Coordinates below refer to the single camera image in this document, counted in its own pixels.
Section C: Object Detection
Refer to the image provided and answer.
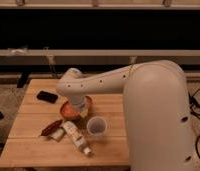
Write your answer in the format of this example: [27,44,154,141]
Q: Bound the orange ceramic bowl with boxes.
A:
[60,96,92,120]

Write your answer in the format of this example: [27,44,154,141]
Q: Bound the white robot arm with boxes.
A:
[57,60,194,171]

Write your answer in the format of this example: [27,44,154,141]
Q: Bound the white plastic bottle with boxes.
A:
[62,121,91,156]

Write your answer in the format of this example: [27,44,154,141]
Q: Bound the brown red pepper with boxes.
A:
[41,120,62,136]

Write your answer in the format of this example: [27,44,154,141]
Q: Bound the small beige packet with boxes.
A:
[49,128,65,142]

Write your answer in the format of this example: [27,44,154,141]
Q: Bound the wooden table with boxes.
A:
[0,79,129,168]

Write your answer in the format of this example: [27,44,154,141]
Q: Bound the black phone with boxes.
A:
[37,91,58,104]

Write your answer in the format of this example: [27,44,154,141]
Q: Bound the grey metal rail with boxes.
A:
[0,49,200,59]

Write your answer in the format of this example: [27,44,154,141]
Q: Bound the black cable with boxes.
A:
[188,79,200,168]

